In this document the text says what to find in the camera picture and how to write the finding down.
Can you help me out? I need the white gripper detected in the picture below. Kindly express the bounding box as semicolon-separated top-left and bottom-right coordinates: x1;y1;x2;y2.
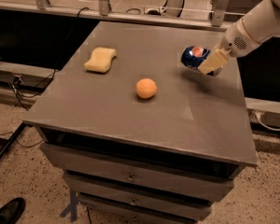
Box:
198;19;260;75

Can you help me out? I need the blue pepsi can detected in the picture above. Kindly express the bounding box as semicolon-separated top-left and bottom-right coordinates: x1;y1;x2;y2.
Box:
181;46;211;73

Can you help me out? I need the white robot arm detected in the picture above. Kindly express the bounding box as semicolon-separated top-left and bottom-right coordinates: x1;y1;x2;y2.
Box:
197;0;280;75

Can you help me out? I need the orange fruit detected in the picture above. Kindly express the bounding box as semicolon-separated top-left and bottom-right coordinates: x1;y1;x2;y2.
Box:
135;78;157;99

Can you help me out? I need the grey drawer cabinet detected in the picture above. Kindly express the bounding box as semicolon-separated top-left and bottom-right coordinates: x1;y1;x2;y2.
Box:
22;21;259;224

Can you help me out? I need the yellow sponge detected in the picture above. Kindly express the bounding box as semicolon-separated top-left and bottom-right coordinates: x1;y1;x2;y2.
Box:
84;47;117;74

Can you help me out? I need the middle drawer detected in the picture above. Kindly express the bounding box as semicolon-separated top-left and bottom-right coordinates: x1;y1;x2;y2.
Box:
63;173;213;221

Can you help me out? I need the drawer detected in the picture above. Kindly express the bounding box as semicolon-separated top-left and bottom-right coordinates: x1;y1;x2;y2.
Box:
41;143;233;202
63;173;213;221
77;193;197;224

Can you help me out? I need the top drawer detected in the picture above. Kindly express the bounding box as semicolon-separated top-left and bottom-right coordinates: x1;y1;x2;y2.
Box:
41;143;233;202

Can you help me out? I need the bottom drawer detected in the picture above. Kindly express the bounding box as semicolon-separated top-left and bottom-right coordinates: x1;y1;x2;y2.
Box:
77;193;197;224

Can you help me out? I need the black tripod leg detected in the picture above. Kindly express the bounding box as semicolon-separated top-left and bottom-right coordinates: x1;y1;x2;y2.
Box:
0;123;26;160

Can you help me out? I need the black shoe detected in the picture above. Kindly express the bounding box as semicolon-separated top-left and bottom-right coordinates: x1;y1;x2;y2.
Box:
0;197;26;224

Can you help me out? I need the white cable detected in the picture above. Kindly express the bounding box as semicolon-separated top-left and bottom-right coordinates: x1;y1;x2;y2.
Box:
253;110;280;133

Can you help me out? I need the black cable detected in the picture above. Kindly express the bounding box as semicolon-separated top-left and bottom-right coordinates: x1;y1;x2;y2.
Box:
7;7;91;112

